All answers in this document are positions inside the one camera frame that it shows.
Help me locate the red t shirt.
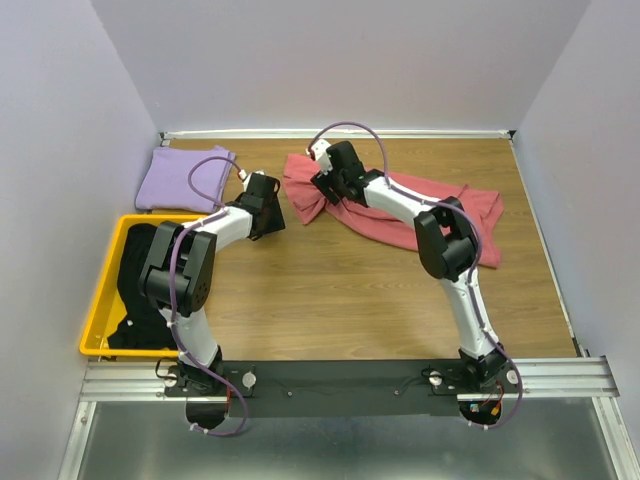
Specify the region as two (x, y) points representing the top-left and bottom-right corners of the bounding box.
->
(282, 152), (504, 270)

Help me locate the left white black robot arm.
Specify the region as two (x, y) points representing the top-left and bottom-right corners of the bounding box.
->
(138, 171), (285, 396)

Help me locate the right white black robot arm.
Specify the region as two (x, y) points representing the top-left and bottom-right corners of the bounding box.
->
(307, 139), (508, 392)

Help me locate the folded purple t shirt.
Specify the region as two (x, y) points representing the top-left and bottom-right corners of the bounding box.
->
(135, 146), (236, 213)

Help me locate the black t shirt in bin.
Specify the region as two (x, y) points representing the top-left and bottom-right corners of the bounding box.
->
(108, 223), (176, 350)

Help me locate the yellow plastic bin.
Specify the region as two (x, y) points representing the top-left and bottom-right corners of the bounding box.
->
(79, 213), (200, 359)

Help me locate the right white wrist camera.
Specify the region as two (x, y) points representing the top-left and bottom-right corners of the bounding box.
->
(306, 139), (333, 174)

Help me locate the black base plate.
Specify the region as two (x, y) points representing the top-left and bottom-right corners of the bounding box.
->
(162, 359), (518, 426)

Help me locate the aluminium front rail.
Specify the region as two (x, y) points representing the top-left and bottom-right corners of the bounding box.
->
(80, 357), (619, 402)

